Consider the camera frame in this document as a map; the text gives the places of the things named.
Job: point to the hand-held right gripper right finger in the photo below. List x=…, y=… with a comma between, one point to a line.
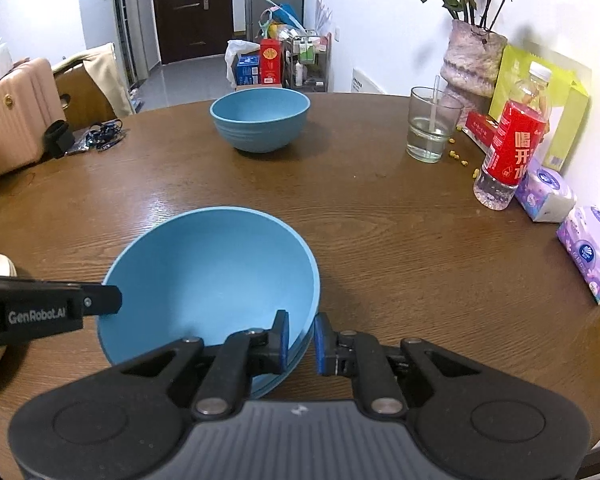
x=321, y=345

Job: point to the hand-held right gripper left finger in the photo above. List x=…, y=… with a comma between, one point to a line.
x=283, y=345

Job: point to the medium blue bowl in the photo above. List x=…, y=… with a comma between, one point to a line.
x=205, y=270

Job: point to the small blue bowl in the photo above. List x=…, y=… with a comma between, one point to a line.
x=260, y=110

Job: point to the clear plastic packet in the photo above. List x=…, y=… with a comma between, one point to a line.
x=77, y=146

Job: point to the pink ribbed suitcase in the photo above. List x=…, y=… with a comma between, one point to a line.
x=15, y=115

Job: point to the wooden chair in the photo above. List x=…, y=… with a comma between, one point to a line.
x=75, y=95

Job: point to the clear drinking glass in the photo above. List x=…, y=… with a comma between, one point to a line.
x=432, y=140

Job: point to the scattered yellow kernels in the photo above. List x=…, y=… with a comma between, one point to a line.
x=462, y=157

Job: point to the beige cloth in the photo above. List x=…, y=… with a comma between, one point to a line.
x=107, y=80

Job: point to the white straw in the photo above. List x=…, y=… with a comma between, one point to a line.
x=435, y=105

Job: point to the white flat panel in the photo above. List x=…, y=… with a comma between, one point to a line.
x=367, y=80

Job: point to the flat red carton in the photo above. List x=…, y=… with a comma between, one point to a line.
x=480, y=127

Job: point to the purple tissue pack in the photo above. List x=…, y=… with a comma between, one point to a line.
x=590, y=255
x=545, y=192

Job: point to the blue box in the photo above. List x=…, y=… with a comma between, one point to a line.
x=248, y=71

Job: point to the red label water bottle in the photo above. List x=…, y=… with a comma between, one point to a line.
x=512, y=145

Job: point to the red box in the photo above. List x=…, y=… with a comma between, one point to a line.
x=271, y=60

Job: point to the white plastic bag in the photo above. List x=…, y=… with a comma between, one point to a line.
x=237, y=50

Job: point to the mottled pink vase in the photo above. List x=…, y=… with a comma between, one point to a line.
x=472, y=60

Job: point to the dark brown door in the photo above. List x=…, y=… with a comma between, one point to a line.
x=187, y=10

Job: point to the yellow-green box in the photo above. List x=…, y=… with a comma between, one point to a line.
x=567, y=110

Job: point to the purple wall decoration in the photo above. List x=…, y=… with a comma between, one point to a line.
x=323, y=10

